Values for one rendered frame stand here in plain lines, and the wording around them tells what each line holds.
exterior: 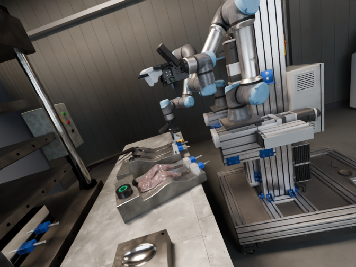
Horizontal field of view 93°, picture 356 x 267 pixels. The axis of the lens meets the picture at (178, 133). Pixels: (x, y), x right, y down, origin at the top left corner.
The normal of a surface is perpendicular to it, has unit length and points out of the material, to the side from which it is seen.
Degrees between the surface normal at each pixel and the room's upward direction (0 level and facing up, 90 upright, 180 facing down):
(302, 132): 90
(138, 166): 90
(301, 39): 90
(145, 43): 90
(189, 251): 0
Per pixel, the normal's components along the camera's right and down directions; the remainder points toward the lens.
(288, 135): -0.04, 0.33
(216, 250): -0.28, -0.91
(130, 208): 0.38, 0.20
